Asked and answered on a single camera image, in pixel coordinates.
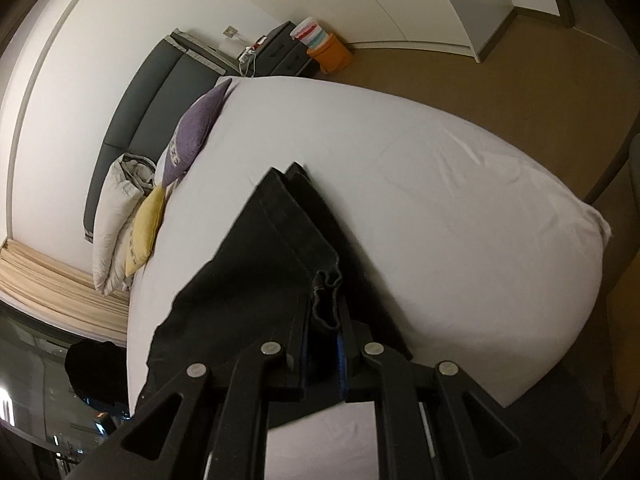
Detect purple cushion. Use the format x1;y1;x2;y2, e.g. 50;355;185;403
161;78;234;189

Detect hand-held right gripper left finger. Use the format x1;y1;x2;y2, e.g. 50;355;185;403
62;294;315;480

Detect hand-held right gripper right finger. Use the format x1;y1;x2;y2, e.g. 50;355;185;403
336;294;546;480

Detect white pillow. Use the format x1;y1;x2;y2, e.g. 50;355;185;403
92;153;157;296

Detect dark grey nightstand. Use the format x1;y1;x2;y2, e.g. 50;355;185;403
252;21;316;79

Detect white bed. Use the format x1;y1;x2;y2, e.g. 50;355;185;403
125;76;613;480

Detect black pants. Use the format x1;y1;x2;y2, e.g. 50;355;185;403
131;162;415;428

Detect white charger cable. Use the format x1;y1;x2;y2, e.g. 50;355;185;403
237;45;258;78

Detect grey upholstered headboard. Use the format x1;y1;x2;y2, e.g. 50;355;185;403
82;30;232;244

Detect white wardrobe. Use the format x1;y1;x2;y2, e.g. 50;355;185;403
320;0;576;64

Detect orange bin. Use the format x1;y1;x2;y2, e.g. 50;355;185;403
306;34;353;75

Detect yellow cushion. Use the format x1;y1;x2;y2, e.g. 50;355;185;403
124;185;167;277

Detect striped bucket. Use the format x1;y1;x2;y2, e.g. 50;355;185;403
290;16;333;52

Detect beige curtain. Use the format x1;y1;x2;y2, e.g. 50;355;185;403
0;240;132;346

